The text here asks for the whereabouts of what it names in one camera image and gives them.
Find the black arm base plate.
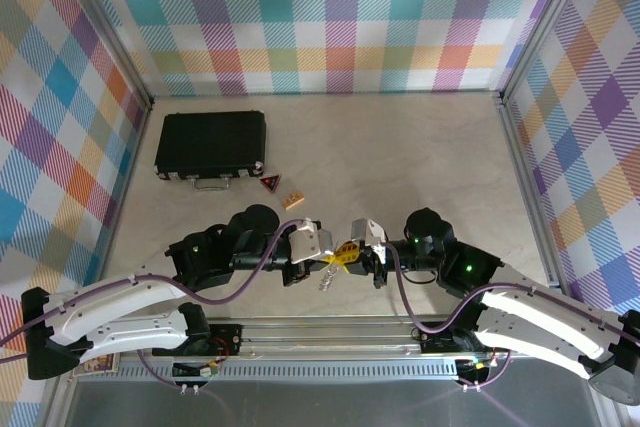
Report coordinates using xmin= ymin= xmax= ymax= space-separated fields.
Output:
xmin=410 ymin=320 xmax=484 ymax=354
xmin=189 ymin=322 xmax=245 ymax=357

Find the black case with handle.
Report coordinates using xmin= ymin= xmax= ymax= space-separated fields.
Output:
xmin=152 ymin=110 xmax=269 ymax=194

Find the aluminium frame post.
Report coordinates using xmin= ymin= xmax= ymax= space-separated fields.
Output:
xmin=497 ymin=0 xmax=599 ymax=103
xmin=52 ymin=0 xmax=155 ymax=111

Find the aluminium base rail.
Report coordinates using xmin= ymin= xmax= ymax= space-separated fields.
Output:
xmin=52 ymin=314 xmax=611 ymax=391

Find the small wooden block tag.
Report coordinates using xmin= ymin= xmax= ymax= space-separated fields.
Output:
xmin=279 ymin=189 xmax=306 ymax=212

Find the grey metal panel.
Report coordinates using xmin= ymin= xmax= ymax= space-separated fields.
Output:
xmin=64 ymin=379 xmax=609 ymax=427

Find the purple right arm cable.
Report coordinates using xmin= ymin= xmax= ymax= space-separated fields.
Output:
xmin=382 ymin=241 xmax=640 ymax=393

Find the aluminium side rail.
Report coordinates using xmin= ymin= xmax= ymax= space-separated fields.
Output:
xmin=497 ymin=91 xmax=569 ymax=298

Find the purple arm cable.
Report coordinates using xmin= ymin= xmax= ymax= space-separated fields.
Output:
xmin=382 ymin=241 xmax=640 ymax=393
xmin=0 ymin=218 xmax=321 ymax=396

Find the small printed card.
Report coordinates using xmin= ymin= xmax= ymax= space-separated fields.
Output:
xmin=74 ymin=354 xmax=120 ymax=378

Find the small cable connector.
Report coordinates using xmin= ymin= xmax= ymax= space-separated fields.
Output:
xmin=457 ymin=356 xmax=494 ymax=373
xmin=172 ymin=360 xmax=222 ymax=379

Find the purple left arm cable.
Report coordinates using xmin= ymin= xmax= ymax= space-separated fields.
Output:
xmin=0 ymin=218 xmax=321 ymax=396

